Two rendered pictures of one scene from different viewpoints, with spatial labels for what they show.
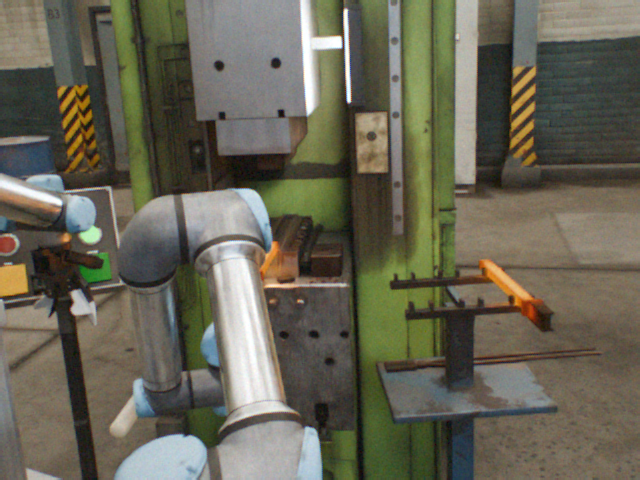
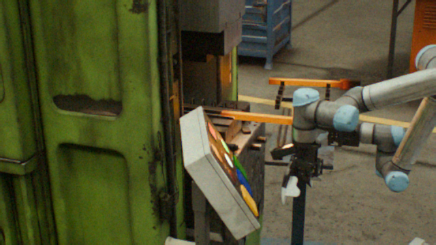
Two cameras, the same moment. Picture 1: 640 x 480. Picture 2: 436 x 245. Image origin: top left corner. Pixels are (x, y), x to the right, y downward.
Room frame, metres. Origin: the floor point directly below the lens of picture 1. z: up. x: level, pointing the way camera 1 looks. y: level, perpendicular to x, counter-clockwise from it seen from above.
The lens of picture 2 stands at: (1.32, 2.37, 1.93)
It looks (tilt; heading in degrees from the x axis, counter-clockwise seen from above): 23 degrees down; 284
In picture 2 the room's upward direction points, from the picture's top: 1 degrees counter-clockwise
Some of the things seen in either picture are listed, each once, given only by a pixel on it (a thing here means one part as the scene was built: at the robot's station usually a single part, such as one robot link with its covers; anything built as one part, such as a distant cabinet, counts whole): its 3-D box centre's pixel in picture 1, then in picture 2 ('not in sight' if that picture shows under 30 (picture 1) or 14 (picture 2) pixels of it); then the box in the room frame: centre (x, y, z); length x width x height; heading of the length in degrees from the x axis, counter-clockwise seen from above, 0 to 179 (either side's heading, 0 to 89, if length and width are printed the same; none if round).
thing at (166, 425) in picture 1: (173, 429); not in sight; (1.96, 0.51, 0.36); 0.09 x 0.07 x 0.12; 84
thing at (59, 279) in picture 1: (55, 269); (304, 158); (1.49, 0.61, 1.07); 0.09 x 0.08 x 0.12; 152
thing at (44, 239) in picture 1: (53, 234); (304, 133); (1.49, 0.61, 1.15); 0.08 x 0.08 x 0.05
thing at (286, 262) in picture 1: (274, 243); (182, 120); (2.02, 0.15, 0.96); 0.42 x 0.20 x 0.09; 174
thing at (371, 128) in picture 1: (371, 143); not in sight; (1.91, -0.16, 1.27); 0.09 x 0.02 x 0.17; 84
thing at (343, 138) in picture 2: not in sight; (344, 132); (1.39, 0.19, 0.98); 0.12 x 0.08 x 0.09; 174
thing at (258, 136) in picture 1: (266, 127); (179, 31); (2.02, 0.15, 1.32); 0.42 x 0.20 x 0.10; 174
